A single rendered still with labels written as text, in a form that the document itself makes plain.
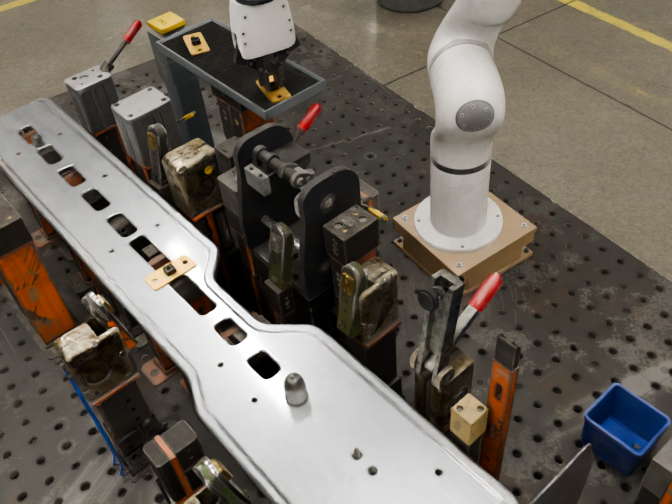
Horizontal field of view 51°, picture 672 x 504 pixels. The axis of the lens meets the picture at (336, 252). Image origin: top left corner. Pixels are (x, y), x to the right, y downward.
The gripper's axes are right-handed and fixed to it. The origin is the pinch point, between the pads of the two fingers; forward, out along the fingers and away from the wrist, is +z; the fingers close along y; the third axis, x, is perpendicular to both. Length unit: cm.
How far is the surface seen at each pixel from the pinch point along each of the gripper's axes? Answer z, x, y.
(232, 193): 12.0, 12.4, 14.1
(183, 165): 10.8, 1.8, 19.4
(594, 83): 119, -104, -186
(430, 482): 19, 71, 10
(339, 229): 7.0, 35.0, 4.2
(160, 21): 2.6, -37.9, 10.4
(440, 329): 5, 60, 2
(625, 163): 119, -52, -158
